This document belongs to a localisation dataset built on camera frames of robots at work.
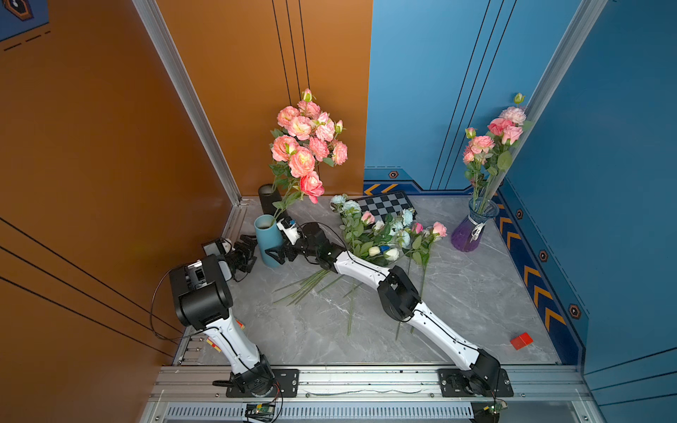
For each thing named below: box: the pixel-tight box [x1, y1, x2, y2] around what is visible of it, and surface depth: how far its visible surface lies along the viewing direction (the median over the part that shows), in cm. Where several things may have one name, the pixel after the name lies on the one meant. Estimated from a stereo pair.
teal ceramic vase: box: [253, 214, 283, 268], surface depth 88 cm
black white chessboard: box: [354, 190, 418, 223], surface depth 115 cm
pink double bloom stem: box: [462, 127, 496, 213], surface depth 83 cm
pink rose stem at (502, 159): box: [482, 118, 516, 213], surface depth 84 cm
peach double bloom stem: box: [270, 88, 321, 141], surface depth 74 cm
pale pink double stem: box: [312, 111, 347, 142], surface depth 72 cm
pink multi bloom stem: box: [308, 136, 349, 168], surface depth 76 cm
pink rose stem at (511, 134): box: [485, 125, 524, 213], surface depth 80 cm
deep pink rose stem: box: [298, 170, 326, 205], surface depth 68 cm
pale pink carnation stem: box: [498, 92, 532, 128], surface depth 83 cm
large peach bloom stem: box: [269, 134, 316, 192], surface depth 67 cm
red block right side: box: [509, 332, 535, 351], surface depth 78 cm
